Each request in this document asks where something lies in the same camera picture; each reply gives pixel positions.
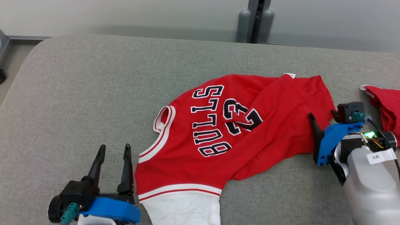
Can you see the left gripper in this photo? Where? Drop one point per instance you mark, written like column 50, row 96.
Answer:
column 125, row 197

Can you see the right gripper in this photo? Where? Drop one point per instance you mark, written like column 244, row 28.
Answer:
column 351, row 148

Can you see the red white basketball jersey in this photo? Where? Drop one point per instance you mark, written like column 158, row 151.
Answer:
column 265, row 131

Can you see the red shorts with white stripe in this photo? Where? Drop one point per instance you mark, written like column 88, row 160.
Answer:
column 387, row 103

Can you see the grey fabric sofa cushion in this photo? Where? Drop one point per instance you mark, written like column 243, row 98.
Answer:
column 93, row 93

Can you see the blue right camera bracket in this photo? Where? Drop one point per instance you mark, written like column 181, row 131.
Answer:
column 334, row 137

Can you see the blue camera bracket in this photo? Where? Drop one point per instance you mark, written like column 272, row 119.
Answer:
column 334, row 137
column 112, row 211

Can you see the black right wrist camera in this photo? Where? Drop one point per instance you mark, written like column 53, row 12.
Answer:
column 348, row 111

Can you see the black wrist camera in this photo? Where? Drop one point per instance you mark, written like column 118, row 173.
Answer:
column 348, row 111
column 76, row 193

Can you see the blue left camera bracket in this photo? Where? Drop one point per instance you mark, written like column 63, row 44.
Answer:
column 112, row 211

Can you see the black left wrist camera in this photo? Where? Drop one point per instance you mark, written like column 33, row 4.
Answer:
column 76, row 193

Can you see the grey cylinder post foot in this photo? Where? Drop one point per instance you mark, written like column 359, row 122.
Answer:
column 243, row 26
column 265, row 26

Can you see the grey partition post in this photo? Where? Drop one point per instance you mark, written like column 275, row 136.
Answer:
column 258, row 18

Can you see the grey metal floor rail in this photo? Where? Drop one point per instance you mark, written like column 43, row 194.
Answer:
column 28, row 38

